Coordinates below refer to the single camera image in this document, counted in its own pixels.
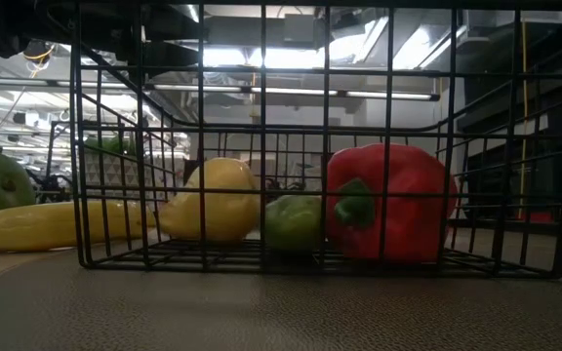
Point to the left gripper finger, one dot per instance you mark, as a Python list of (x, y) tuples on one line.
[(171, 61), (169, 29)]

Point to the yellow lemon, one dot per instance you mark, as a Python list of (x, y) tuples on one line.
[(227, 209)]

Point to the green cucumber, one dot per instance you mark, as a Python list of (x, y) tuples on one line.
[(293, 222)]

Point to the yellow banana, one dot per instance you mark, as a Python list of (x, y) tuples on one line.
[(32, 226)]

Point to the red bell pepper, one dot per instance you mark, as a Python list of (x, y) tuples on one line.
[(413, 219)]

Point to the black monitor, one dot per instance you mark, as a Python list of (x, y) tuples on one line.
[(190, 168)]

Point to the long ceiling light tube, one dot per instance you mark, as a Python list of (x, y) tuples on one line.
[(291, 90)]

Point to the succulent plant in white pot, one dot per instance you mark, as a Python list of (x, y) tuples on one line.
[(111, 170)]

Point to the round grey mat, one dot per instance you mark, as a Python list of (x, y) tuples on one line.
[(281, 317)]

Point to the red storage bin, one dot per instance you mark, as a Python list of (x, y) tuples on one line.
[(537, 217)]

